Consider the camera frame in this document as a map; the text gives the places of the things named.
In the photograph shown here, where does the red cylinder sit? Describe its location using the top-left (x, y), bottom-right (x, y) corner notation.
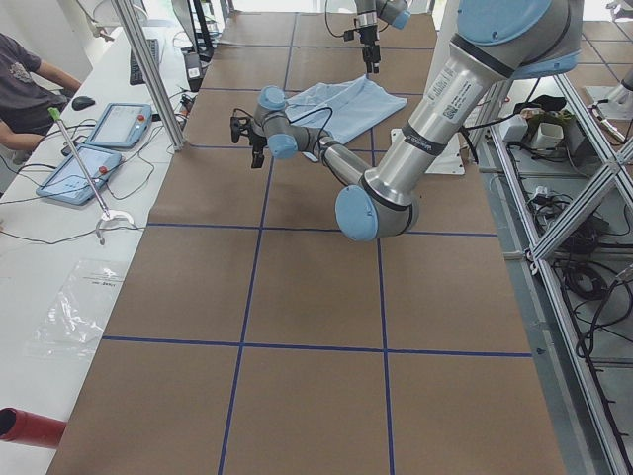
top-left (1, 408), bottom-right (66, 449)

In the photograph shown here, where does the aluminium frame post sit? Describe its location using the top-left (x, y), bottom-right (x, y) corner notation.
top-left (112, 0), bottom-right (185, 151)

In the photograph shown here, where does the seated person grey shirt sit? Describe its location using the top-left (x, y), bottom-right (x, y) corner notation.
top-left (1, 35), bottom-right (82, 151)

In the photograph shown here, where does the black keyboard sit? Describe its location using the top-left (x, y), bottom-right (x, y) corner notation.
top-left (129, 38), bottom-right (162, 86)

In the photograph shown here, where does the clear plastic bag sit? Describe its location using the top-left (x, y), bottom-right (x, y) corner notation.
top-left (25, 259), bottom-right (129, 360)

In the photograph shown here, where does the black computer mouse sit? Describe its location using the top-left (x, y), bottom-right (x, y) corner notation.
top-left (70, 96), bottom-right (96, 111)

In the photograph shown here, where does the stick with green tip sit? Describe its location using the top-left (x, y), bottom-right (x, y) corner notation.
top-left (47, 107), bottom-right (136, 245)

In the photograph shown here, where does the blue teach pendant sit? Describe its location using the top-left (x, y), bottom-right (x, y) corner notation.
top-left (36, 144), bottom-right (122, 205)
top-left (85, 103), bottom-right (152, 149)

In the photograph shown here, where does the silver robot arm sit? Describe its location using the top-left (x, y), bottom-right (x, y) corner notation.
top-left (353, 0), bottom-right (410, 74)
top-left (230, 1), bottom-right (584, 241)

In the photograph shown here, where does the lower blue teach pendant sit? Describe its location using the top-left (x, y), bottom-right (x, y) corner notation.
top-left (36, 144), bottom-right (122, 205)

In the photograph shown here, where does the white camera pedestal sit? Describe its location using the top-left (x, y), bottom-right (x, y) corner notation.
top-left (377, 1), bottom-right (483, 182)

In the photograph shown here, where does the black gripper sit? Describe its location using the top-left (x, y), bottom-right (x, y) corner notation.
top-left (247, 123), bottom-right (267, 169)
top-left (358, 25), bottom-right (380, 74)

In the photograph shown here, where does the light blue button shirt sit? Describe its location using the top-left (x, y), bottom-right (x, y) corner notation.
top-left (286, 75), bottom-right (407, 144)

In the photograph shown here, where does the upper blue teach pendant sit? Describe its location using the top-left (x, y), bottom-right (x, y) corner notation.
top-left (85, 103), bottom-right (152, 149)

